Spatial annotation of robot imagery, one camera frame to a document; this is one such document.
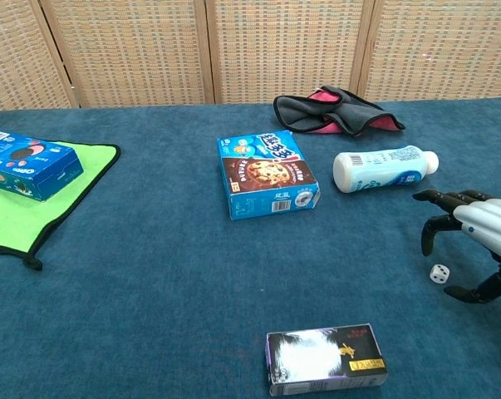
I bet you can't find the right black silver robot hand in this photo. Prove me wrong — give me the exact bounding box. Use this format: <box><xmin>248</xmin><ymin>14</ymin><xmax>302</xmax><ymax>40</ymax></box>
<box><xmin>412</xmin><ymin>189</ymin><xmax>501</xmax><ymax>305</ymax></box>

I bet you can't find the small white die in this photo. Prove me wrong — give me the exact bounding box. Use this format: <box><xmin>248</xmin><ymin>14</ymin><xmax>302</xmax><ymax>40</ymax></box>
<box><xmin>429</xmin><ymin>264</ymin><xmax>451</xmax><ymax>285</ymax></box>

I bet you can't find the white plastic milk bottle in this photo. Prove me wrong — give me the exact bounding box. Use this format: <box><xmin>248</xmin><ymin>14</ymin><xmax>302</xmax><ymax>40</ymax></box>
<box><xmin>332</xmin><ymin>145</ymin><xmax>440</xmax><ymax>194</ymax></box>

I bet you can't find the small black purple carton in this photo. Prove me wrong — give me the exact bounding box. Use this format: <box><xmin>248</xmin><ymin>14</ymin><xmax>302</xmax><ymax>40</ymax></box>
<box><xmin>266</xmin><ymin>323</ymin><xmax>389</xmax><ymax>397</ymax></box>

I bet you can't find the grey and pink cloth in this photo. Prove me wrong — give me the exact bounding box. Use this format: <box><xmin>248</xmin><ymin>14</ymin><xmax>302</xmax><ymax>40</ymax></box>
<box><xmin>273</xmin><ymin>85</ymin><xmax>406</xmax><ymax>138</ymax></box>

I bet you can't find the blue chocolate chip cookie box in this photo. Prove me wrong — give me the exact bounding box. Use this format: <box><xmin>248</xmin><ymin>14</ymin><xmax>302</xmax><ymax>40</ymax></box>
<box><xmin>216</xmin><ymin>129</ymin><xmax>322</xmax><ymax>221</ymax></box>

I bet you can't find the woven folding screen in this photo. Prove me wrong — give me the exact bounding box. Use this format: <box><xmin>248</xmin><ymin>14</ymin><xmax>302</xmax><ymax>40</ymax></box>
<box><xmin>0</xmin><ymin>0</ymin><xmax>501</xmax><ymax>114</ymax></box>

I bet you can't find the blue Oreo cookie box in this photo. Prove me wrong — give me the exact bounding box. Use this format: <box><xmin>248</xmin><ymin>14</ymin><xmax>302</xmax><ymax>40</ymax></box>
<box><xmin>0</xmin><ymin>129</ymin><xmax>85</xmax><ymax>203</ymax></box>

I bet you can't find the green cloth with black edge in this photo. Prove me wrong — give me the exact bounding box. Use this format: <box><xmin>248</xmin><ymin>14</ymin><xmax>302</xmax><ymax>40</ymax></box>
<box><xmin>0</xmin><ymin>140</ymin><xmax>121</xmax><ymax>272</ymax></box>

